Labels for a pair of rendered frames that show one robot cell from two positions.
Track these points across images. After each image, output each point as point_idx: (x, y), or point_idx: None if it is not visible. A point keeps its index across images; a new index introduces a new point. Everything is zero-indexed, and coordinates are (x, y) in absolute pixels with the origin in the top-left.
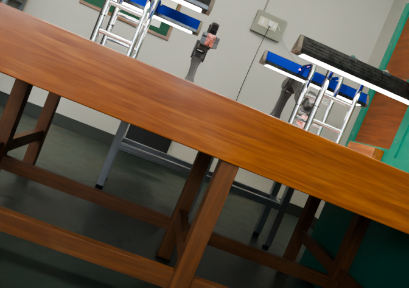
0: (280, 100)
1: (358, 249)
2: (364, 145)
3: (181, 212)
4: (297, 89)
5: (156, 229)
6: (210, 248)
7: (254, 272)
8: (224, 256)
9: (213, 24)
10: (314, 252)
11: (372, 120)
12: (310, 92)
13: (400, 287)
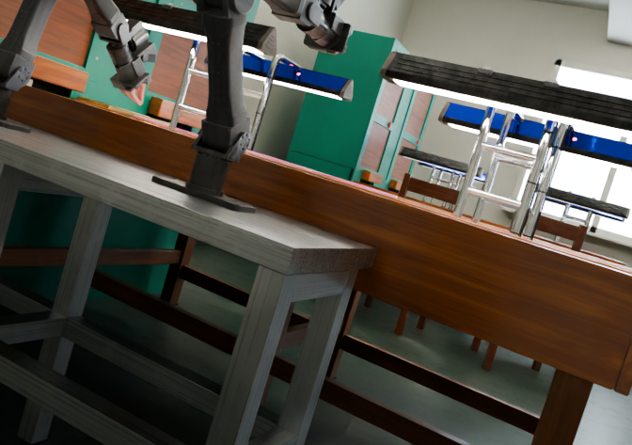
0: (50, 13)
1: (52, 214)
2: (62, 65)
3: (289, 330)
4: (111, 5)
5: (192, 442)
6: (102, 391)
7: (79, 353)
8: (94, 377)
9: None
10: (28, 262)
11: None
12: (145, 28)
13: (126, 222)
